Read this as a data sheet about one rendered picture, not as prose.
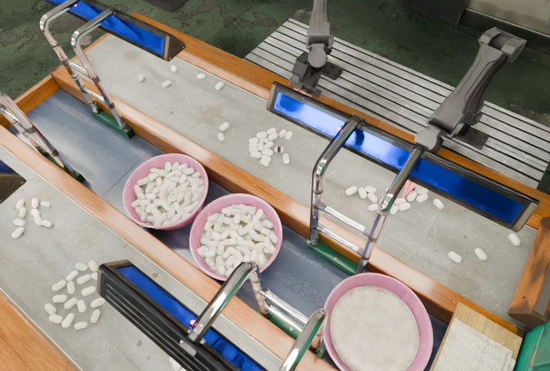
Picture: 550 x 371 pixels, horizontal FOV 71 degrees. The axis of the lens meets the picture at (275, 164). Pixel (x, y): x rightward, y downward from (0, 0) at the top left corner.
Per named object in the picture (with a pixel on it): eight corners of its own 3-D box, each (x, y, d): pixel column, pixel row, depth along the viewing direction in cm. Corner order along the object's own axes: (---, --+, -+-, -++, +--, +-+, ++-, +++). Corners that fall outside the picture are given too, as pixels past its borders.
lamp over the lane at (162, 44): (59, -12, 137) (47, -31, 131) (187, 47, 115) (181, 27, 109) (40, 0, 134) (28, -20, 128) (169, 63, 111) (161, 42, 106)
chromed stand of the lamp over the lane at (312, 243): (335, 201, 124) (350, 107, 87) (393, 233, 117) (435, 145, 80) (304, 247, 116) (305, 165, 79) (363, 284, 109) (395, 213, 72)
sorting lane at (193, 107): (118, 33, 173) (116, 29, 171) (549, 241, 108) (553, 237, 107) (65, 72, 160) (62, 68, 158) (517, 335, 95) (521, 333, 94)
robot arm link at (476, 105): (466, 128, 127) (515, 45, 101) (448, 118, 130) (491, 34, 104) (475, 118, 130) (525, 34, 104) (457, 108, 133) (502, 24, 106)
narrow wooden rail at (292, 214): (72, 83, 166) (59, 64, 156) (506, 340, 101) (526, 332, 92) (62, 91, 163) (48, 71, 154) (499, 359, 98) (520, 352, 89)
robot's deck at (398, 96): (290, 24, 184) (290, 17, 180) (556, 140, 138) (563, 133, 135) (150, 147, 147) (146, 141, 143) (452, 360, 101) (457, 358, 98)
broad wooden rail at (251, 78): (147, 43, 190) (134, 10, 175) (535, 228, 125) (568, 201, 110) (130, 57, 185) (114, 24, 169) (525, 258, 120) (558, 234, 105)
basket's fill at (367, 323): (353, 274, 110) (355, 268, 105) (428, 321, 102) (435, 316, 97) (312, 345, 100) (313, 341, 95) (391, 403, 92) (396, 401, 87)
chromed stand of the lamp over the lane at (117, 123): (130, 88, 159) (78, -13, 122) (165, 107, 152) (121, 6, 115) (95, 118, 151) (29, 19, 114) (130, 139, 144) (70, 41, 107)
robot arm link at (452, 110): (453, 136, 105) (527, 32, 96) (424, 119, 109) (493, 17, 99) (458, 137, 116) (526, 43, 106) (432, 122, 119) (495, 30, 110)
